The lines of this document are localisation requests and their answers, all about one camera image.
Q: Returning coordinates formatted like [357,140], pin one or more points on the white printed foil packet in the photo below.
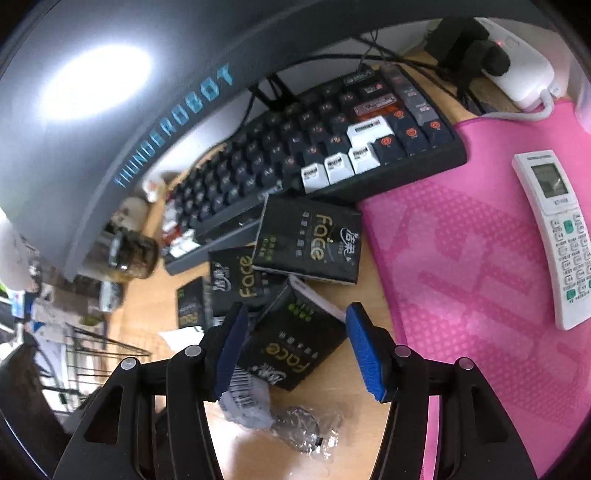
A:
[247,401]

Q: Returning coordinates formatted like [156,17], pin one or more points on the dark glass jar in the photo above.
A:
[133,254]

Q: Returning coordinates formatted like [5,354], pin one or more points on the black face tissue pack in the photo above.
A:
[233,279]
[292,336]
[309,239]

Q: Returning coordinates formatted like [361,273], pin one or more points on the black mechanical keyboard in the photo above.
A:
[343,141]

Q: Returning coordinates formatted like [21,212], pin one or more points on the black wire basket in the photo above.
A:
[73,361]

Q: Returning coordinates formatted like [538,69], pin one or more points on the black Face tissue pack upright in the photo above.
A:
[309,239]

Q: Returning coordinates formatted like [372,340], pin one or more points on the curved black monitor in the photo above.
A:
[93,93]

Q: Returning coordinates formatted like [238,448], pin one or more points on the pink desk mat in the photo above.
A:
[464,271]

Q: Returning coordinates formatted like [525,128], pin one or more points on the white power strip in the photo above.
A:
[530,72]

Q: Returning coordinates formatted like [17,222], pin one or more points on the clear plastic wrapper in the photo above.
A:
[311,432]

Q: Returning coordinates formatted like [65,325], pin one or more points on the white remote control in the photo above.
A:
[564,233]

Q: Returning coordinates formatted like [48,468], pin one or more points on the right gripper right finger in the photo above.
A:
[374,351]

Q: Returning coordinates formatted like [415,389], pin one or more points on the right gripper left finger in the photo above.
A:
[222,345]

